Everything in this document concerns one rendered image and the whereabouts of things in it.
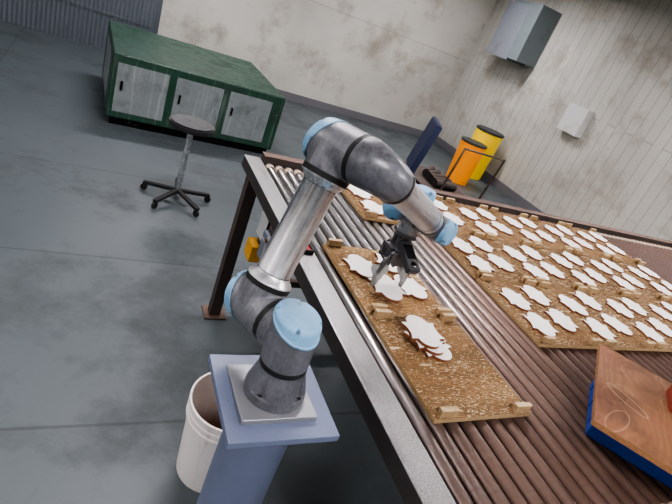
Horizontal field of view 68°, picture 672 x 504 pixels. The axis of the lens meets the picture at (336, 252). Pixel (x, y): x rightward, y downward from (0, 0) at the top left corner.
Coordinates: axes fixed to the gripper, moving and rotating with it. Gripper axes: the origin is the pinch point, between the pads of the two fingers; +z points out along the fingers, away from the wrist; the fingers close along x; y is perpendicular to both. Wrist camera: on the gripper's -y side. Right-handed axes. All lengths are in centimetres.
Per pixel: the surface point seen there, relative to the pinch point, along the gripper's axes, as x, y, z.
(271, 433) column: 50, -46, 12
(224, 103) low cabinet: -25, 379, 44
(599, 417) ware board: -33, -62, -5
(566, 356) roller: -71, -24, 8
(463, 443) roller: 4, -57, 7
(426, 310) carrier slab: -15.3, -5.9, 4.4
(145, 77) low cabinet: 50, 376, 38
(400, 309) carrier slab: -4.1, -6.3, 4.4
